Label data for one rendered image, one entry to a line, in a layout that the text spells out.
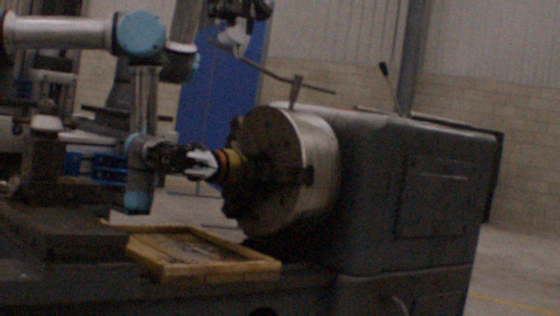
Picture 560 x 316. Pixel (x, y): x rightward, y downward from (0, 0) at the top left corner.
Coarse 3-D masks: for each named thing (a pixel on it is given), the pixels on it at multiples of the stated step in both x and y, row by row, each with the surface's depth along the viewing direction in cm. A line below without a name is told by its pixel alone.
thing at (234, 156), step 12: (216, 156) 144; (228, 156) 145; (240, 156) 147; (216, 168) 144; (228, 168) 145; (240, 168) 146; (204, 180) 147; (216, 180) 145; (228, 180) 146; (240, 180) 147
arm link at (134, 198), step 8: (128, 168) 163; (136, 168) 161; (128, 176) 163; (136, 176) 161; (144, 176) 161; (152, 176) 163; (128, 184) 162; (136, 184) 161; (144, 184) 162; (152, 184) 163; (128, 192) 162; (136, 192) 161; (144, 192) 162; (152, 192) 164; (128, 200) 162; (136, 200) 162; (144, 200) 162; (152, 200) 165; (136, 208) 162; (144, 208) 163
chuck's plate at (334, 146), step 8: (312, 112) 160; (320, 120) 156; (328, 128) 155; (328, 136) 152; (336, 144) 153; (336, 152) 151; (336, 160) 151; (336, 168) 150; (336, 176) 150; (336, 184) 151; (336, 192) 151; (328, 200) 150; (336, 200) 152; (328, 208) 152; (320, 216) 152; (328, 216) 154; (312, 224) 153; (320, 224) 155; (304, 232) 157
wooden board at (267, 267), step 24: (144, 240) 149; (168, 240) 153; (192, 240) 157; (216, 240) 156; (144, 264) 126; (168, 264) 122; (192, 264) 126; (216, 264) 129; (240, 264) 132; (264, 264) 137
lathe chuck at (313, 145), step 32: (256, 128) 157; (288, 128) 148; (320, 128) 152; (288, 160) 148; (320, 160) 147; (256, 192) 155; (288, 192) 147; (320, 192) 148; (256, 224) 155; (288, 224) 148
